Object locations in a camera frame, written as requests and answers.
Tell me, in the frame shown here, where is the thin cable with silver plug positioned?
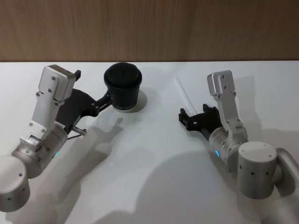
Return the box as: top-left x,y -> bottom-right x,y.
67,127 -> 88,141

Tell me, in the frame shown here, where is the black cup lid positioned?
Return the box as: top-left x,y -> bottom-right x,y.
103,62 -> 143,89

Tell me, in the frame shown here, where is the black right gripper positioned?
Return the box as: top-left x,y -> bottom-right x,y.
178,103 -> 223,136

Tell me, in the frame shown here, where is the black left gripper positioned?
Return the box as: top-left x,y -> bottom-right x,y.
55,69 -> 113,133

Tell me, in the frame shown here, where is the clear plastic straw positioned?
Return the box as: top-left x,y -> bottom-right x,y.
175,77 -> 195,113

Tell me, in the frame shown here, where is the black paper cup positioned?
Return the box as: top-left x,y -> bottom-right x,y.
107,80 -> 141,114

